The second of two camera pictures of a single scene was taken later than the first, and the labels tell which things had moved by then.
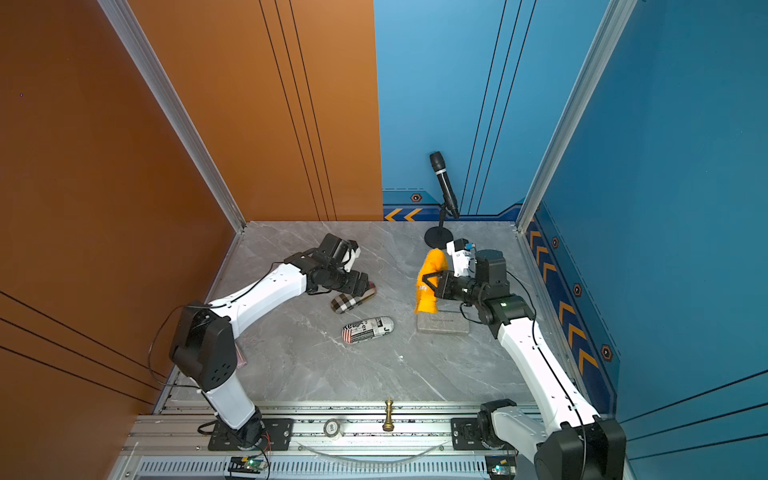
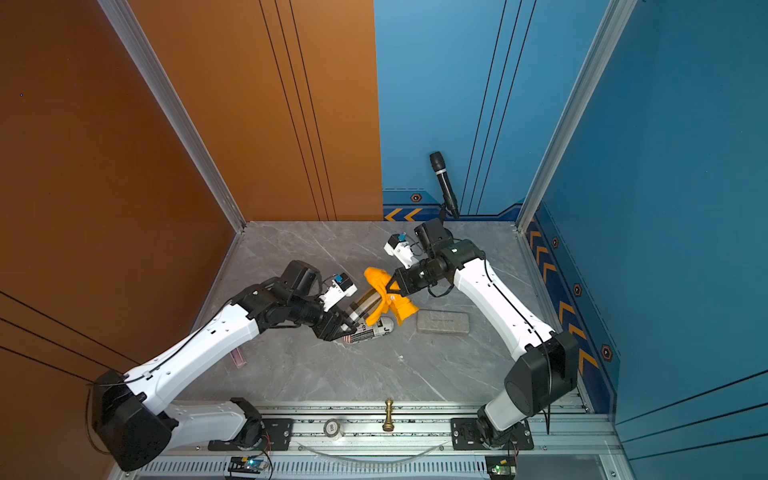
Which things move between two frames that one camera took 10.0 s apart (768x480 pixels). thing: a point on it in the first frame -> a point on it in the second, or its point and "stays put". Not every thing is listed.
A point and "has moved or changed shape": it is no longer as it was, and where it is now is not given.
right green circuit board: x=501 y=466 stays put
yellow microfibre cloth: x=426 y=302 has moved or changed shape
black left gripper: x=355 y=279 -> x=333 y=324
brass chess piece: x=388 y=426 stays put
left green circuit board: x=246 y=464 stays put
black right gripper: x=449 y=281 -> x=406 y=286
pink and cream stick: x=241 y=361 stays put
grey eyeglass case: x=445 y=322 stays put
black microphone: x=439 y=164 stays put
